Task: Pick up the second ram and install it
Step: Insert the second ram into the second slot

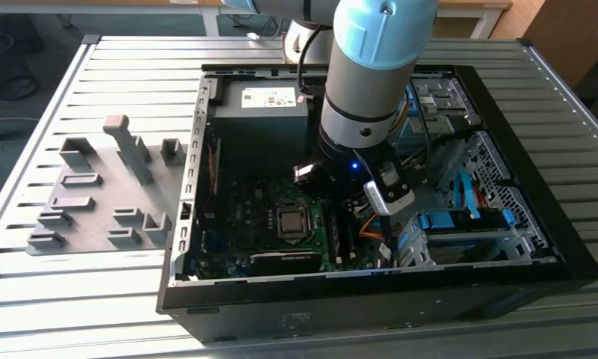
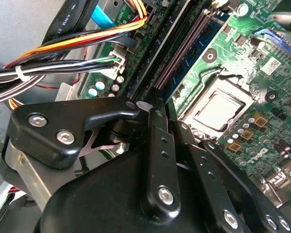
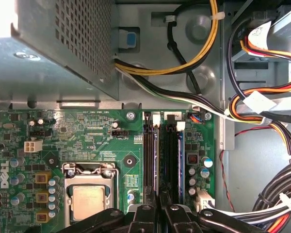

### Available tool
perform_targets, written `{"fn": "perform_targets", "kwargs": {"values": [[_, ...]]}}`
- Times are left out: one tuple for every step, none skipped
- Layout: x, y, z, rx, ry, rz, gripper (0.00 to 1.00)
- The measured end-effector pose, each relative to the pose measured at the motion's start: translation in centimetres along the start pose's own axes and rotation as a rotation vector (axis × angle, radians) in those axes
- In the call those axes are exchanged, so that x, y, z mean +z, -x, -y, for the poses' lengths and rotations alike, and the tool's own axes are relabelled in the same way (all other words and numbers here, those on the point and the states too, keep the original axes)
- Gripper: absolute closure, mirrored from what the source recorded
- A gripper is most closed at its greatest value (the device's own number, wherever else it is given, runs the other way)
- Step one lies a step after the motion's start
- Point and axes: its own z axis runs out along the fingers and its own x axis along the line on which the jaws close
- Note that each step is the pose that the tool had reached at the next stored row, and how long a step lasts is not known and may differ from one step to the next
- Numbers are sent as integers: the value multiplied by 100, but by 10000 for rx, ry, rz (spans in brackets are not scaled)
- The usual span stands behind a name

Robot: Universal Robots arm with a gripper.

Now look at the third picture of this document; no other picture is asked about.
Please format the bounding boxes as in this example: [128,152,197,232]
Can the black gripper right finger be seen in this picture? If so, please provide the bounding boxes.
[159,190,267,233]

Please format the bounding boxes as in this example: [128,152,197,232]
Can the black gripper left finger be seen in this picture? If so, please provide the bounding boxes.
[55,185,160,233]

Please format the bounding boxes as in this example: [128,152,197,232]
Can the black RAM slot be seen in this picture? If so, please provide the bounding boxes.
[165,114,178,202]
[143,111,153,192]

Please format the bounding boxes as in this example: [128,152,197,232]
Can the RAM slot with white clips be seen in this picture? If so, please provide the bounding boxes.
[151,113,161,195]
[176,121,186,204]

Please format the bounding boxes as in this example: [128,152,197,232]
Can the CPU socket locking lever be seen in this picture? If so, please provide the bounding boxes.
[114,167,120,212]

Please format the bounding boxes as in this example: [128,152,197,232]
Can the silver CPU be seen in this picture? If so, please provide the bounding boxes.
[72,184,105,223]

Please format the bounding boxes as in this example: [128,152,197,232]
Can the metal CPU socket cover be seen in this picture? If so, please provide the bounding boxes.
[61,162,120,230]

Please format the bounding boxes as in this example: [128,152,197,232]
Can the green motherboard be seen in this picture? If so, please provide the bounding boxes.
[0,108,216,233]

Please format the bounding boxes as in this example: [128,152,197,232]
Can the white four pin connector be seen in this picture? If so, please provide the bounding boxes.
[23,138,44,153]

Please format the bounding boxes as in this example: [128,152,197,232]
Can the orange red power harness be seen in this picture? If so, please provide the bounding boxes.
[226,24,291,161]

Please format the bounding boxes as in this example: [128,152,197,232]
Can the blue plastic tab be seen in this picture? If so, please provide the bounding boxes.
[127,33,138,47]

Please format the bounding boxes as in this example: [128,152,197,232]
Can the black PC case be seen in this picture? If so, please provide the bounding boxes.
[0,0,291,233]

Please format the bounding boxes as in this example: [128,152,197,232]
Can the grey power supply unit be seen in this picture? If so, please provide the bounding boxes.
[0,0,120,102]

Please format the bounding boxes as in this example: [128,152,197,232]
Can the tall metal drive cage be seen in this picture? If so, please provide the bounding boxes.
[230,0,291,117]

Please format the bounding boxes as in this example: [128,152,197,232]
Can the orange wire bundle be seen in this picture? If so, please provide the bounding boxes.
[263,212,291,233]

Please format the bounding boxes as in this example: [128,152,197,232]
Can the thick black cable bundle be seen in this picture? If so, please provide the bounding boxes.
[253,157,291,219]

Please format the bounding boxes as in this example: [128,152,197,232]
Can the black white wire bundle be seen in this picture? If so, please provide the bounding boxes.
[114,65,272,125]

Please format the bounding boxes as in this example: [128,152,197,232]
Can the thin black cable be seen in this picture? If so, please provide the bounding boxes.
[164,15,202,96]

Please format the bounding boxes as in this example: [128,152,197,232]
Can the yellow black wire bundle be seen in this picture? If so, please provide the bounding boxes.
[113,0,220,76]

